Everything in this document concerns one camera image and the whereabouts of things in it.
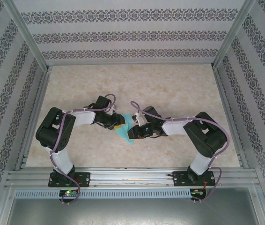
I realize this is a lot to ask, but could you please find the aluminium frame post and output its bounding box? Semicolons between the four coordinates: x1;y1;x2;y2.
211;0;257;70
2;0;50;71

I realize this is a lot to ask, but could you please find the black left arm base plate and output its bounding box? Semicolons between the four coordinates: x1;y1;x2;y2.
48;172;91;188

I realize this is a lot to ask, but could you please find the aluminium lower frame bar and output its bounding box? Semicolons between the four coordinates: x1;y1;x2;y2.
251;185;265;225
0;185;15;225

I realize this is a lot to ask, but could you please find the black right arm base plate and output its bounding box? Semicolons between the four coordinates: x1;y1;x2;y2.
173;171;216;188

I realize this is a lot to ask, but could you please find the aluminium side rail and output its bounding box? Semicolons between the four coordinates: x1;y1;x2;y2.
213;67;249;168
15;67;53;171

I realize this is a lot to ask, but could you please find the aluminium mounting rail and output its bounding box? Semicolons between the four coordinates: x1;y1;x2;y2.
5;166;259;188

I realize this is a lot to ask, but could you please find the grey slotted cable duct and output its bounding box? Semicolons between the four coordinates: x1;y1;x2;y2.
14;188;191;199

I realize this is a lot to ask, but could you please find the teal paper sheet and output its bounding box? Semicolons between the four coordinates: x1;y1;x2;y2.
113;113;135;146

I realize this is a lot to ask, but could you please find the aluminium back rail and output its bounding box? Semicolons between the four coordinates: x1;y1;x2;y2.
47;62;215;68

